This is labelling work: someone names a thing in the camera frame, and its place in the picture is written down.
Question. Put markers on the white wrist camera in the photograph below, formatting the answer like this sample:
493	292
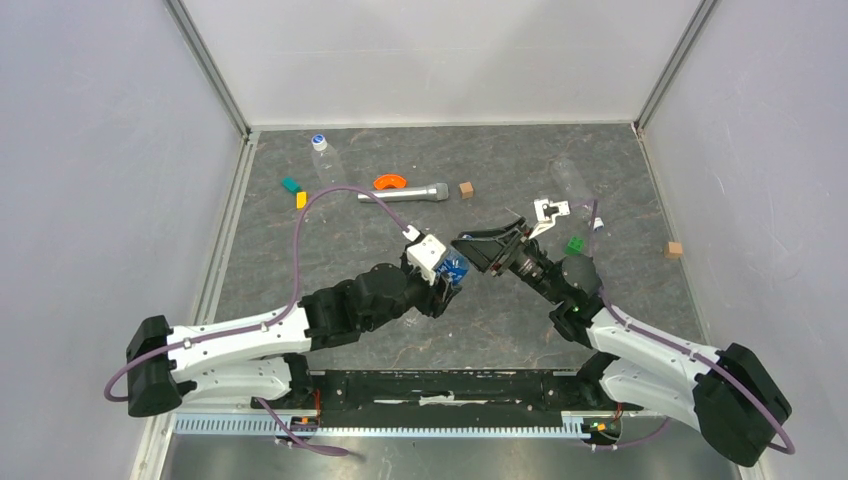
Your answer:
547	212
424	252

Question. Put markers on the yellow rectangular block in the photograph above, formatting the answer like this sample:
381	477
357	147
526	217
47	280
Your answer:
301	200

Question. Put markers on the orange curved pipe piece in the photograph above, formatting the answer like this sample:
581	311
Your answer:
390	181

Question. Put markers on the brown cube near right wall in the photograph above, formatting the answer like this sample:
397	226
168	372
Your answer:
673	250

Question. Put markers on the green toy brick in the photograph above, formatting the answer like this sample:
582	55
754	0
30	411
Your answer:
575	246

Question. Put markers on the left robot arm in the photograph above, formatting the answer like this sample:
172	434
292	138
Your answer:
170	365

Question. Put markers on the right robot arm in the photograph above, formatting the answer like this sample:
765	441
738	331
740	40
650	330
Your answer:
725	394

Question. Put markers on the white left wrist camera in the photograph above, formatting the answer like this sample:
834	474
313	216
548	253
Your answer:
424	252

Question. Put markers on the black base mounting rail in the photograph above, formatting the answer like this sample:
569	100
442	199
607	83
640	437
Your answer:
443	398

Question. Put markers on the teal rectangular block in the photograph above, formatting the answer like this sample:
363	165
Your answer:
291	185

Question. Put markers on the silver microphone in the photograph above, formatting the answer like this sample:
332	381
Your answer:
432	193

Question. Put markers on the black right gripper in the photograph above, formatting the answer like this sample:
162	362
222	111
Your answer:
481	252

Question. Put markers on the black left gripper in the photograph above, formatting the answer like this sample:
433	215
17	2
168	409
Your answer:
435	303

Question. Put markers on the clear bottle with blue-white cap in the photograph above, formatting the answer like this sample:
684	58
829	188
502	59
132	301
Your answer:
327	162

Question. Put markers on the brown wooden cube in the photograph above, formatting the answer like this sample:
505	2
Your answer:
466	190

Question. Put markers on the blue labelled Pocari bottle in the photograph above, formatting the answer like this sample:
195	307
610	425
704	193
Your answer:
454	266

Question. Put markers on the clear bottle lying right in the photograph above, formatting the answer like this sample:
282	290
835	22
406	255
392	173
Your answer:
584	204

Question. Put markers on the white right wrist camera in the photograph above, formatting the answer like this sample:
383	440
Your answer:
547	212

